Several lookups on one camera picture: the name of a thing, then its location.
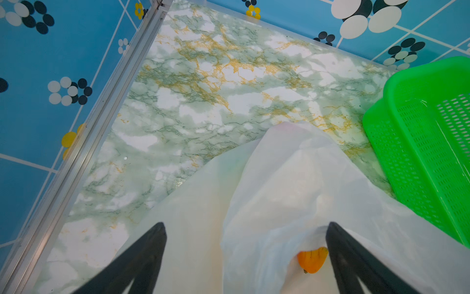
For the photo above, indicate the orange fruit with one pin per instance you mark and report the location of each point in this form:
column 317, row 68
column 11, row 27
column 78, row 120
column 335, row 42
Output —
column 312, row 261

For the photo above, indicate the white plastic bag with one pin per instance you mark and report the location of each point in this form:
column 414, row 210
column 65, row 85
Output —
column 237, row 225

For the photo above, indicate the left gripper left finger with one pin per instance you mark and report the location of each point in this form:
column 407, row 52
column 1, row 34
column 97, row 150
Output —
column 135, row 270

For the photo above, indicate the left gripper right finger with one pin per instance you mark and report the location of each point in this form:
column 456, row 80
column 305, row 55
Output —
column 355, row 268

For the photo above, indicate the green plastic basket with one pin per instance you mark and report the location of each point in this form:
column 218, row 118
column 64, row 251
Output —
column 420, row 133

